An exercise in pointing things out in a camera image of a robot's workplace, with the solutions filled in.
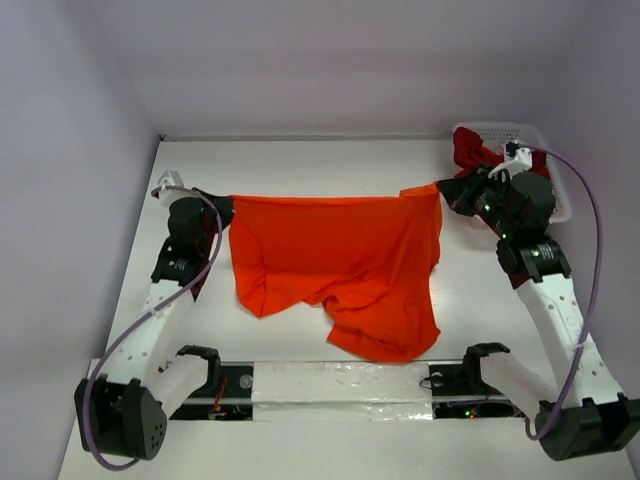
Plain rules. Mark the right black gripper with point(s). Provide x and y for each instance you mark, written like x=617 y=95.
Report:
x=463 y=190

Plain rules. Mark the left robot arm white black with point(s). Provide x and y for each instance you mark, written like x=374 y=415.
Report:
x=124 y=404

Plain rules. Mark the dark red t shirt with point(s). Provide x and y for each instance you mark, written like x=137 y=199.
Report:
x=469 y=148

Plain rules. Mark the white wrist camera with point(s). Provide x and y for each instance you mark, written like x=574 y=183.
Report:
x=516 y=159
x=167 y=185

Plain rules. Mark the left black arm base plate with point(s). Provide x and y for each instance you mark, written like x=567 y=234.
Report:
x=229 y=400

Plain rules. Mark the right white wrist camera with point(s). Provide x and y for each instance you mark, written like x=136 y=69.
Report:
x=516 y=159

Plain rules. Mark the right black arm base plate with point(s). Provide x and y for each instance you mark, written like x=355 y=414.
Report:
x=455 y=396

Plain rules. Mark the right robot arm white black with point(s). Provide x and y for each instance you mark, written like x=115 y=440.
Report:
x=585 y=412

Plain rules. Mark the orange t shirt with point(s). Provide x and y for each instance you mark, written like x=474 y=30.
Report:
x=366 y=260

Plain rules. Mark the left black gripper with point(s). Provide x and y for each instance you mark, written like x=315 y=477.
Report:
x=225 y=205

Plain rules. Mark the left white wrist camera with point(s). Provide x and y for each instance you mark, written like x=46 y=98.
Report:
x=167 y=185

